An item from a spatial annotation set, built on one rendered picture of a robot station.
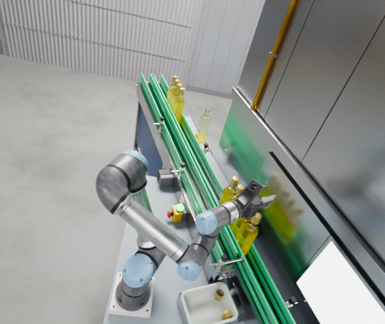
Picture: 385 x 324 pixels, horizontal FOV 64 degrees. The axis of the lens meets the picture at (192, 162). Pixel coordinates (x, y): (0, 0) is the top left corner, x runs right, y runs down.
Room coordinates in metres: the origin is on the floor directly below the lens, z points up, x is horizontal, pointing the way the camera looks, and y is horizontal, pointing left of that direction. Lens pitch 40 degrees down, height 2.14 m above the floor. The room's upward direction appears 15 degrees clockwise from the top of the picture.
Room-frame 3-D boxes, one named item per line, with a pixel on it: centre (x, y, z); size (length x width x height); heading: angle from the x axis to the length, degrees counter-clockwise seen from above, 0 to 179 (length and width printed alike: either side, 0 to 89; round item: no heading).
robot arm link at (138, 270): (0.66, 0.10, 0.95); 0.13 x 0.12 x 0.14; 165
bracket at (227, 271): (0.83, -0.28, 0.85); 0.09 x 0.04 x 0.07; 119
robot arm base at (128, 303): (0.65, 0.10, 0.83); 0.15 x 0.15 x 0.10
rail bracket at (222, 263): (0.81, -0.26, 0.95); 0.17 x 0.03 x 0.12; 119
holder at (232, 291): (0.68, -0.26, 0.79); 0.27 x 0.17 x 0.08; 119
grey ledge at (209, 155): (1.61, -0.09, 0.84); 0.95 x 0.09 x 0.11; 29
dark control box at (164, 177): (1.40, 0.14, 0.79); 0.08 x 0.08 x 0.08; 29
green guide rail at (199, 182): (1.64, 0.11, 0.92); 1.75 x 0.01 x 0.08; 29
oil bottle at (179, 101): (1.91, 0.19, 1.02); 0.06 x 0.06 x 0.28; 29
